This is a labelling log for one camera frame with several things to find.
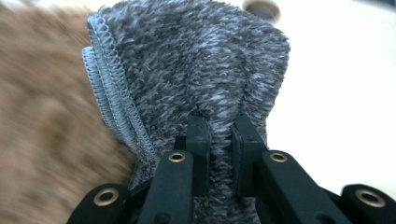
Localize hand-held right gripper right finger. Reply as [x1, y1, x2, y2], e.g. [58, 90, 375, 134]
[231, 112, 269, 199]

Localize grey fluffy cloth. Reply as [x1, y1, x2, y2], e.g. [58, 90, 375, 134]
[81, 0, 291, 224]

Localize brown teddy bear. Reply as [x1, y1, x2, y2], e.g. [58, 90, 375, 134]
[0, 3, 138, 224]

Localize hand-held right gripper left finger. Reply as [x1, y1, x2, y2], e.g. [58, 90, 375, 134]
[174, 112, 213, 198]

